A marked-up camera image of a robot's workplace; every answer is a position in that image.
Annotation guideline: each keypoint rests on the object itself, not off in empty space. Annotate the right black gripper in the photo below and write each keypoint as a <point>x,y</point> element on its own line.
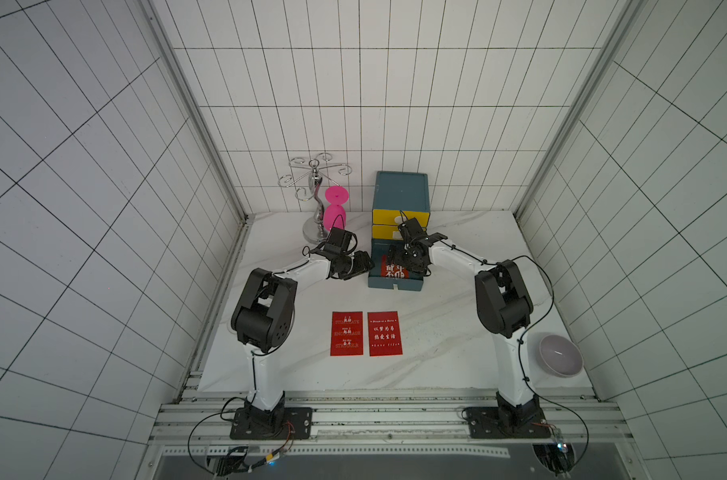
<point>404,258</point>

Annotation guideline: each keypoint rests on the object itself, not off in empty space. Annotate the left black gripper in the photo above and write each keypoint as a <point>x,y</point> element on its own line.
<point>363,265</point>

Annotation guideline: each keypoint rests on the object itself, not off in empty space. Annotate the yellow drawer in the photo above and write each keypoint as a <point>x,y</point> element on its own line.
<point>397,217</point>
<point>386,232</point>

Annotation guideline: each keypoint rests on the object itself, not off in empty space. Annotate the red postcard white text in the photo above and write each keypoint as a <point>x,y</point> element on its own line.
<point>347,334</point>

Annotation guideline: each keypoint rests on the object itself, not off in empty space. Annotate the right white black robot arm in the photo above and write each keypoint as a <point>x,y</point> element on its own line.
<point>504,308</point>

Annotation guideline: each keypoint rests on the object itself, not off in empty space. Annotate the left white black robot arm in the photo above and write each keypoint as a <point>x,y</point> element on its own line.
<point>265,313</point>

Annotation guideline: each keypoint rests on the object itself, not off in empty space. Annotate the teal drawer cabinet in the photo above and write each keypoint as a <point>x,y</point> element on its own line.
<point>405,191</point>

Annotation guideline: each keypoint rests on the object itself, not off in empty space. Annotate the pink plastic goblet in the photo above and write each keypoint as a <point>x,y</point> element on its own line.
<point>335,215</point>

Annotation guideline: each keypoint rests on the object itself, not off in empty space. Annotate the silver metal cup stand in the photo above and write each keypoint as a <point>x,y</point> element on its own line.
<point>308,176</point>

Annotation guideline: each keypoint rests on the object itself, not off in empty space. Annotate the lilac bowl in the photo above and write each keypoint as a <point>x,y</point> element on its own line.
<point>560,357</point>

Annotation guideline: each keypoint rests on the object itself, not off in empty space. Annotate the aluminium mounting rail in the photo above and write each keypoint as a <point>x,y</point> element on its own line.
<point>377,425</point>

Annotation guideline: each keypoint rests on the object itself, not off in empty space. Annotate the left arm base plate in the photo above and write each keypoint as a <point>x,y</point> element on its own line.
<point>250,423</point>

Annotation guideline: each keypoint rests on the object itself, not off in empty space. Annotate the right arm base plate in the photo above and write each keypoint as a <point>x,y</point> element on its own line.
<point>503,423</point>

